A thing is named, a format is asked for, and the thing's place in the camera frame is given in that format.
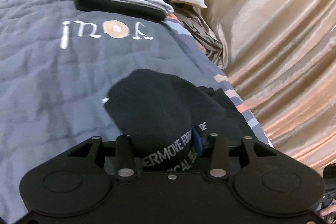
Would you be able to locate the brown patterned cloth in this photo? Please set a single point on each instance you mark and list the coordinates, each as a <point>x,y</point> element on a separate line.
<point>202,29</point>

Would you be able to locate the grey printed quilt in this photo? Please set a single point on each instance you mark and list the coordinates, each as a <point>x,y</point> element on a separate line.
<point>52,69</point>

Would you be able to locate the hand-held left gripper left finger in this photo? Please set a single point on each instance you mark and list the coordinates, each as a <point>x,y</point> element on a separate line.
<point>125,153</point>

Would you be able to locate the person's right hand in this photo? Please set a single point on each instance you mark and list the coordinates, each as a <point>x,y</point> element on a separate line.
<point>329,211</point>

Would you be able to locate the dark shirt with grey print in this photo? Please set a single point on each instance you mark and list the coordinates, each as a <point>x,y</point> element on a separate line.
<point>162,108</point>

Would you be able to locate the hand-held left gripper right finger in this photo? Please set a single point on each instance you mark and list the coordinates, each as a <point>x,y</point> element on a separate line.
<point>197,144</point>

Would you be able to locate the gold satin curtain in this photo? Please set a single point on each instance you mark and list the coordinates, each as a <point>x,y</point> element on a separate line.
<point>275,43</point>

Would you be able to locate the striped bed sheet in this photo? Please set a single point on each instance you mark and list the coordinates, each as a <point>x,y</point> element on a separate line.
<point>236,98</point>

